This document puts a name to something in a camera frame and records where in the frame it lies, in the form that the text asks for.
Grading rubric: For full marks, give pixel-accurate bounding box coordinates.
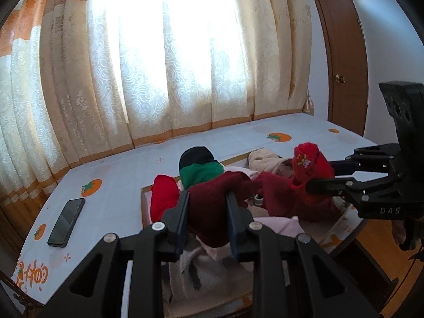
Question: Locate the bright red underwear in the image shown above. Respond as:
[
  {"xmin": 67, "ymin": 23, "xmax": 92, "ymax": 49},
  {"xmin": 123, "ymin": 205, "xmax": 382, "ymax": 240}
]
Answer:
[{"xmin": 151, "ymin": 174, "xmax": 182, "ymax": 223}]

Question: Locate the green black underwear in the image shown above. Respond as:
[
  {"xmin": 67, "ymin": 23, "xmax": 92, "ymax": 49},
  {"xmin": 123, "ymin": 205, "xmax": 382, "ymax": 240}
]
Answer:
[{"xmin": 179, "ymin": 146, "xmax": 226, "ymax": 190}]

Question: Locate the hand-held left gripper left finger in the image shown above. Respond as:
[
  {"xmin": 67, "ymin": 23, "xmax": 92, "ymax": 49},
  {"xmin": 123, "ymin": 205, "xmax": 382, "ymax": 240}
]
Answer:
[{"xmin": 38, "ymin": 190, "xmax": 192, "ymax": 318}]

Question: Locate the light pink underwear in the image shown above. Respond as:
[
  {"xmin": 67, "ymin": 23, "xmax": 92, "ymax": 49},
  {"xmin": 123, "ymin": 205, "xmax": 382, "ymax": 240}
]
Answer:
[{"xmin": 195, "ymin": 216, "xmax": 307, "ymax": 266}]

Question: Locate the brown wooden door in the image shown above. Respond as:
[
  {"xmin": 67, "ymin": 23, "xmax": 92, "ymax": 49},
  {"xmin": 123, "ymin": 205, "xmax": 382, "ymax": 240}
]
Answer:
[{"xmin": 305, "ymin": 0, "xmax": 370, "ymax": 138}]

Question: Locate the person's right hand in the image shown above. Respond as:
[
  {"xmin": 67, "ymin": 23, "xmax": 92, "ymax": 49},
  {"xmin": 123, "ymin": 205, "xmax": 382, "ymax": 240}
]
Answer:
[{"xmin": 392, "ymin": 218, "xmax": 415, "ymax": 246}]

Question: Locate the cream fluffy underwear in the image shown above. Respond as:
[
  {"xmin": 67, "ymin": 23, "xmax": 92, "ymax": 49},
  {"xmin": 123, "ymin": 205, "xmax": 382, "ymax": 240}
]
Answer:
[{"xmin": 248, "ymin": 149, "xmax": 294, "ymax": 178}]

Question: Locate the black smartphone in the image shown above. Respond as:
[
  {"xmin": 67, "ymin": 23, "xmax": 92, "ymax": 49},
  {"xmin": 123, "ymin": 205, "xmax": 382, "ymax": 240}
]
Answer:
[{"xmin": 47, "ymin": 198, "xmax": 86, "ymax": 248}]

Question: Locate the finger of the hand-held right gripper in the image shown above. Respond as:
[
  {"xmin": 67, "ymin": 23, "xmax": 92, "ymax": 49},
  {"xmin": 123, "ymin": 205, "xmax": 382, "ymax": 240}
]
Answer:
[
  {"xmin": 326, "ymin": 143, "xmax": 402, "ymax": 177},
  {"xmin": 305, "ymin": 171, "xmax": 395, "ymax": 206}
]

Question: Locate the red cartoon print underwear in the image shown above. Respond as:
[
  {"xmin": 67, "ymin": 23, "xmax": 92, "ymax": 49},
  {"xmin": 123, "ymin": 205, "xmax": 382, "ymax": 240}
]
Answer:
[{"xmin": 290, "ymin": 142, "xmax": 335, "ymax": 205}]

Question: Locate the orange cream patterned curtain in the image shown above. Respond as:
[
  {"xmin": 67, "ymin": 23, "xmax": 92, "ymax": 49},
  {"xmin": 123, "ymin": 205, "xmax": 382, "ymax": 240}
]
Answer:
[
  {"xmin": 199, "ymin": 0, "xmax": 314, "ymax": 130},
  {"xmin": 0, "ymin": 0, "xmax": 214, "ymax": 213}
]

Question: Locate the carved wooden chair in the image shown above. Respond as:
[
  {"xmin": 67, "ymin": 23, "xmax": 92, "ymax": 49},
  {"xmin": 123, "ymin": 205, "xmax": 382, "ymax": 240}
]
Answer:
[{"xmin": 0, "ymin": 268, "xmax": 43, "ymax": 309}]

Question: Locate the curtain tassel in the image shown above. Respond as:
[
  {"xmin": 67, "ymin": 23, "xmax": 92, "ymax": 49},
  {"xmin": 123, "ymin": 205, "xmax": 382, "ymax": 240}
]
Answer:
[{"xmin": 303, "ymin": 89, "xmax": 315, "ymax": 117}]

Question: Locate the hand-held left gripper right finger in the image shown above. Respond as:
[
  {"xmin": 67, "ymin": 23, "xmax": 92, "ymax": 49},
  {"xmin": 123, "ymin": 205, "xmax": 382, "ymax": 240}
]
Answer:
[{"xmin": 226, "ymin": 192, "xmax": 381, "ymax": 318}]

